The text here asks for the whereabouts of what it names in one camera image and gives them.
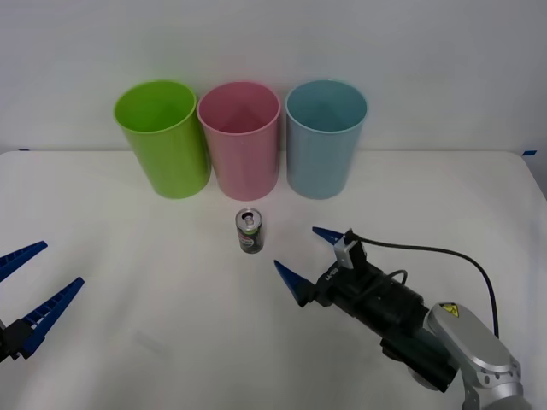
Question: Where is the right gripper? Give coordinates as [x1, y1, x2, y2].
[273, 225, 389, 319]

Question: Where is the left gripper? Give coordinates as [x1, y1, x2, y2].
[0, 240, 85, 365]

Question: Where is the dark green drink can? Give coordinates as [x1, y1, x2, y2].
[235, 208, 265, 255]

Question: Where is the pale blue plastic bin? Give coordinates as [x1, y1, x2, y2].
[285, 79, 368, 200]

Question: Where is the pink plastic bin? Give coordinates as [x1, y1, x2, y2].
[197, 81, 282, 202]

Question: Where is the green plastic bin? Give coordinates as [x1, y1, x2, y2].
[113, 79, 212, 200]

